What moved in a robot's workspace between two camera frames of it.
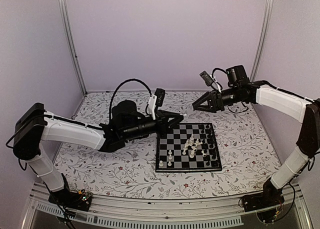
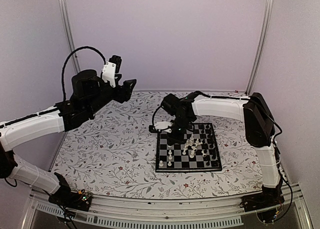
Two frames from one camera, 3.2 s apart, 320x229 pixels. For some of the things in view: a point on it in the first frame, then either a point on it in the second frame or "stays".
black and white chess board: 188,147 stays
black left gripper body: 130,134 → 96,101
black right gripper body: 220,104 → 182,124
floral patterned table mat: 249,154 stays
